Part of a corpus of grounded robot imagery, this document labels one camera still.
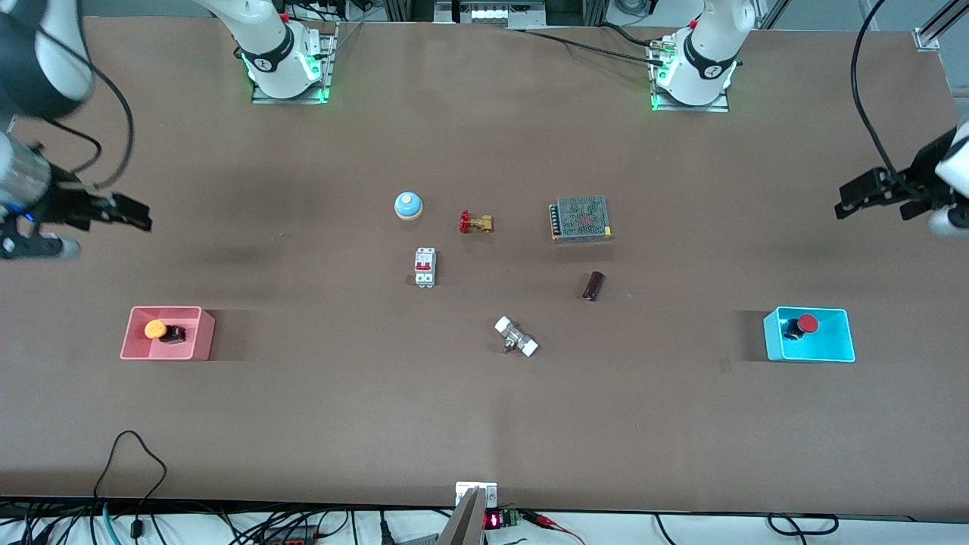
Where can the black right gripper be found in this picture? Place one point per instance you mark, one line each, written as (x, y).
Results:
(65, 206)

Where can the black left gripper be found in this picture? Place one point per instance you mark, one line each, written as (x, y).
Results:
(918, 184)

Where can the yellow push button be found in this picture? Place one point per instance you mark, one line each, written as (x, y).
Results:
(160, 331)

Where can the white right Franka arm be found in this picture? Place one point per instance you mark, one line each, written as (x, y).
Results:
(271, 42)

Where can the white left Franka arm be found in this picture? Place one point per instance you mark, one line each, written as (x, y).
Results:
(708, 53)

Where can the red push button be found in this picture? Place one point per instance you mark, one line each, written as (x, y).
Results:
(804, 325)

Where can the pink plastic bin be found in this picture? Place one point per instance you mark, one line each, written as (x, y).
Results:
(198, 337)

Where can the cyan plastic bin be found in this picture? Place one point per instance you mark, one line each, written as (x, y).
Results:
(833, 337)

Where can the blue service bell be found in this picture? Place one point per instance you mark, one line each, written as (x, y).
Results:
(408, 205)

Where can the metal mesh power supply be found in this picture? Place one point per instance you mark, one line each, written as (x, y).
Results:
(581, 218)

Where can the dark brown cylinder capacitor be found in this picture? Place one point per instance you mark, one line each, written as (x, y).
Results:
(593, 286)

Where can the white red circuit breaker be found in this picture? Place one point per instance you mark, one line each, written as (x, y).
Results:
(425, 267)

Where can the metal fitting with white ends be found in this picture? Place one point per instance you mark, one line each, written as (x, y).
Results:
(516, 336)

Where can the red digit display module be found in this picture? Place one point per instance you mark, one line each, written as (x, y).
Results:
(496, 520)

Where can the aluminium frame profile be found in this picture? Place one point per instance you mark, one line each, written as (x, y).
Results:
(939, 26)

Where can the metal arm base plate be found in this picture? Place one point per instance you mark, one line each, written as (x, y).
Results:
(689, 108)
(322, 76)

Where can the white mount bracket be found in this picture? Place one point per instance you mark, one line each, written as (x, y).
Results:
(488, 492)

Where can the aluminium camera mount bar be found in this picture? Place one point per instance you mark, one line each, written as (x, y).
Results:
(463, 522)

